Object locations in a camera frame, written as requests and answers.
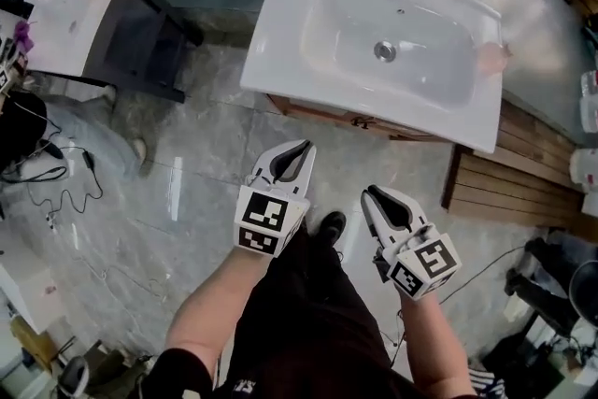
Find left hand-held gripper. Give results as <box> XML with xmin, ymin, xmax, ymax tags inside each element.
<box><xmin>232</xmin><ymin>138</ymin><xmax>318</xmax><ymax>259</ymax></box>

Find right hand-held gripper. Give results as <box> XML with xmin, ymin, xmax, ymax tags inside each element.
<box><xmin>360</xmin><ymin>184</ymin><xmax>463</xmax><ymax>301</ymax></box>

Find person's left forearm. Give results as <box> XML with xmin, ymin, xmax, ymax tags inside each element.
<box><xmin>165</xmin><ymin>242</ymin><xmax>272</xmax><ymax>370</ymax></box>

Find person's right forearm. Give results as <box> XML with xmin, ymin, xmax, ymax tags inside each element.
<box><xmin>396</xmin><ymin>292</ymin><xmax>477</xmax><ymax>399</ymax></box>

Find person's black right shoe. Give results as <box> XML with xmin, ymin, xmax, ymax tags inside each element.
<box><xmin>310</xmin><ymin>210</ymin><xmax>348</xmax><ymax>249</ymax></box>

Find person's black trousers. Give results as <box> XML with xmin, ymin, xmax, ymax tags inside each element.
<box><xmin>231</xmin><ymin>219</ymin><xmax>396</xmax><ymax>389</ymax></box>

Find wooden slatted platform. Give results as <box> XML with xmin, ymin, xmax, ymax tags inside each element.
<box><xmin>441</xmin><ymin>97</ymin><xmax>598</xmax><ymax>231</ymax></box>

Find metal sink drain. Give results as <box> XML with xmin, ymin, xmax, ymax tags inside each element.
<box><xmin>373</xmin><ymin>40</ymin><xmax>397</xmax><ymax>63</ymax></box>

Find black white striped cloth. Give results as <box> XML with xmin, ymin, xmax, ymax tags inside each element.
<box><xmin>466</xmin><ymin>366</ymin><xmax>508</xmax><ymax>399</ymax></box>

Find clear water jug red label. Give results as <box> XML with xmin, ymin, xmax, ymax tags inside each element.
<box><xmin>578</xmin><ymin>96</ymin><xmax>598</xmax><ymax>132</ymax></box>
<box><xmin>580</xmin><ymin>69</ymin><xmax>598</xmax><ymax>98</ymax></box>
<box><xmin>569</xmin><ymin>147</ymin><xmax>598</xmax><ymax>193</ymax></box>

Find person's black shirt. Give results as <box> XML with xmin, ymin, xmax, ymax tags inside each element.
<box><xmin>144</xmin><ymin>348</ymin><xmax>421</xmax><ymax>399</ymax></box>

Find black rounded seat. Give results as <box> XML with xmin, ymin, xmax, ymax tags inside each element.
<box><xmin>0</xmin><ymin>91</ymin><xmax>49</xmax><ymax>172</ymax></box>

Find white flat panel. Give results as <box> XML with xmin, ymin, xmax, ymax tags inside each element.
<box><xmin>0</xmin><ymin>242</ymin><xmax>60</xmax><ymax>333</ymax></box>

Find purple cloth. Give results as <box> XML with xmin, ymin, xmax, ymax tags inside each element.
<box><xmin>13</xmin><ymin>20</ymin><xmax>37</xmax><ymax>56</ymax></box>

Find wooden sink cabinet frame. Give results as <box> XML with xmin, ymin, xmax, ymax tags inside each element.
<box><xmin>264</xmin><ymin>92</ymin><xmax>452</xmax><ymax>145</ymax></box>

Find black cable with adapter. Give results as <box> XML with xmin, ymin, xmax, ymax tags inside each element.
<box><xmin>0</xmin><ymin>137</ymin><xmax>105</xmax><ymax>225</ymax></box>

